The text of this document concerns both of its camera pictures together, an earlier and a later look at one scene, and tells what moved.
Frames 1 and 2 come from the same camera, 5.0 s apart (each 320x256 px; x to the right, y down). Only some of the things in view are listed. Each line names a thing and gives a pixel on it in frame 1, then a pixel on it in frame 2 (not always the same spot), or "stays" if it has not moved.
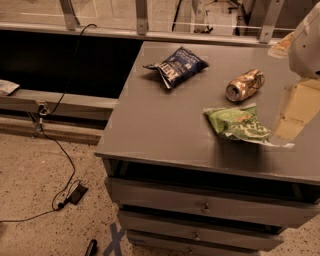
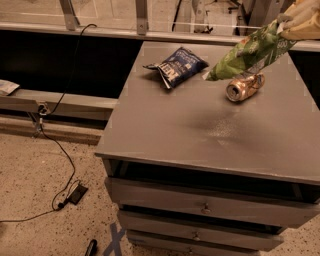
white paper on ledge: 8,87 stays
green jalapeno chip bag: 243,123 to 250,53
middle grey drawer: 197,231 stays
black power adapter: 77,194 stays
